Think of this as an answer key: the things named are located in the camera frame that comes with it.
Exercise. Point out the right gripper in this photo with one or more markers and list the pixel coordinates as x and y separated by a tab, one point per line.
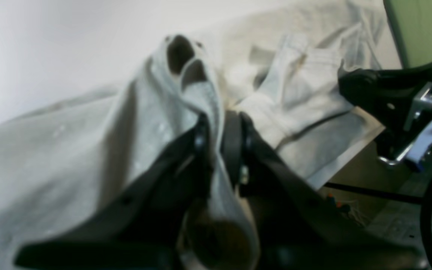
401	100

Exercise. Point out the blue orange glue gun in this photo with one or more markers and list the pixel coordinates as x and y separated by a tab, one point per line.
341	207

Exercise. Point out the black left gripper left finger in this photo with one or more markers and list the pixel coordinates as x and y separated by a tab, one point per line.
139	230

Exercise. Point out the beige t-shirt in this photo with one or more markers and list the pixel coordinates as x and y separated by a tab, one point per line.
61	165

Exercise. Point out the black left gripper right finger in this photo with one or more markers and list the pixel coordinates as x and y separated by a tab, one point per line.
296	228

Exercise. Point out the black lamp pole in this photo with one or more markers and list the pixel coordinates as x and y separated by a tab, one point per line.
378	194

